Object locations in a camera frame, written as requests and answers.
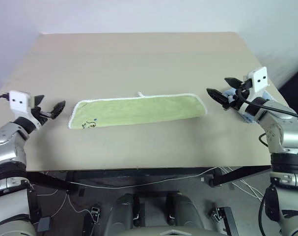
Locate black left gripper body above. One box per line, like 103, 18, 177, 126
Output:
29, 105, 53, 127

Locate dark grey rounded robot leg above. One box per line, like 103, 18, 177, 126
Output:
106, 193, 140, 236
165, 192, 205, 236

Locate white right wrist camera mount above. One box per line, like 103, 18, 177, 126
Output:
238, 66, 271, 117

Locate small dark grey box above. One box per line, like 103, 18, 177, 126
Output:
37, 216, 53, 232

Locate tangled white floor cables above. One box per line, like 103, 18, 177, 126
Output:
221, 166, 265, 203

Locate black metal stand leg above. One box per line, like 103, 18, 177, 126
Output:
221, 206, 240, 236

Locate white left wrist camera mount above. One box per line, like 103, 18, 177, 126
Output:
9, 90, 41, 130

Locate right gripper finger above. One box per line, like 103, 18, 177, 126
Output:
206, 87, 230, 110
224, 77, 245, 89

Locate green towel with white trim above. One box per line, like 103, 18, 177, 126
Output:
67, 91, 208, 130

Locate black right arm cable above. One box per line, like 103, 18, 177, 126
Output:
233, 89, 298, 148

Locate black metal clamp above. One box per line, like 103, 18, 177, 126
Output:
89, 203, 102, 224
209, 207, 226, 222

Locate black metal table frame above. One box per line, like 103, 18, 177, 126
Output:
26, 165, 273, 195

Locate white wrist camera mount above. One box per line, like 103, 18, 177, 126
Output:
9, 90, 41, 130
238, 66, 271, 117

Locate long thin white cable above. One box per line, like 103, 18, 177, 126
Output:
30, 166, 220, 215

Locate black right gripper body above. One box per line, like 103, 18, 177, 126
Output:
223, 78, 254, 111

